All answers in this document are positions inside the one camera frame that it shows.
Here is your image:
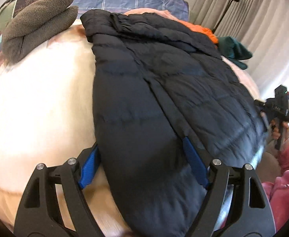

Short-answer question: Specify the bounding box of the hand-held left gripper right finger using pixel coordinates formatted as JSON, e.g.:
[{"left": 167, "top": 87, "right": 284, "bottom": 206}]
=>
[{"left": 183, "top": 137, "right": 276, "bottom": 237}]

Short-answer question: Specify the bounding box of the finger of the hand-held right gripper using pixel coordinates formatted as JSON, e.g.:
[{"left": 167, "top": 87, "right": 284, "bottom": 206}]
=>
[{"left": 254, "top": 99, "right": 267, "bottom": 110}]

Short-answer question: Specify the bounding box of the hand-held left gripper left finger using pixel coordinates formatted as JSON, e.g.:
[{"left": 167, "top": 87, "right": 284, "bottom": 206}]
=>
[{"left": 13, "top": 143, "right": 106, "bottom": 237}]

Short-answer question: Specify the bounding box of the black puffer jacket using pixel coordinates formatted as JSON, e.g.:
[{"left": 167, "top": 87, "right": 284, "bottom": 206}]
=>
[{"left": 81, "top": 9, "right": 268, "bottom": 237}]

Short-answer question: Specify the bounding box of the person's right hand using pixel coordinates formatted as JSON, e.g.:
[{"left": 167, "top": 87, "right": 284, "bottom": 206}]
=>
[{"left": 270, "top": 120, "right": 289, "bottom": 150}]

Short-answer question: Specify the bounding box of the dark green fleece garment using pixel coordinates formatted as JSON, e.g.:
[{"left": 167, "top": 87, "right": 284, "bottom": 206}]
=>
[{"left": 217, "top": 37, "right": 254, "bottom": 70}]

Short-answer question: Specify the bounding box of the beige curtain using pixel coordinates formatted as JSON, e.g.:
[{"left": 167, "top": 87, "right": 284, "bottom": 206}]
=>
[{"left": 191, "top": 0, "right": 289, "bottom": 99}]

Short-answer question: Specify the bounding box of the pink plush blanket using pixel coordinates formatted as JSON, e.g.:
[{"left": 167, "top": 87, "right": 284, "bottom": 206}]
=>
[{"left": 0, "top": 8, "right": 266, "bottom": 230}]

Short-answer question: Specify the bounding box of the person's pink fleece clothing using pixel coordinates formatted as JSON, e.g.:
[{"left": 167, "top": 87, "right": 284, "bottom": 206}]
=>
[{"left": 261, "top": 169, "right": 289, "bottom": 230}]

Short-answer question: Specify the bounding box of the orange puffer jacket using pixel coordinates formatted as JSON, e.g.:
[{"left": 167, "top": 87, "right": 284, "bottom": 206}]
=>
[{"left": 178, "top": 20, "right": 219, "bottom": 45}]

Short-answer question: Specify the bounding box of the black floor lamp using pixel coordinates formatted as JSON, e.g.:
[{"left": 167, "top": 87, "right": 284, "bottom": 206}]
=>
[{"left": 212, "top": 0, "right": 241, "bottom": 34}]

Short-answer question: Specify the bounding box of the grey fleece garment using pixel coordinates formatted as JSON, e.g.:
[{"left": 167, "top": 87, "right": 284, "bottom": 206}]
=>
[{"left": 1, "top": 0, "right": 79, "bottom": 63}]

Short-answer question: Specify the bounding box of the dark tree-print pillow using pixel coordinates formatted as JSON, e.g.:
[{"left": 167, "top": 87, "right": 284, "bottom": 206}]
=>
[{"left": 0, "top": 0, "right": 56, "bottom": 34}]

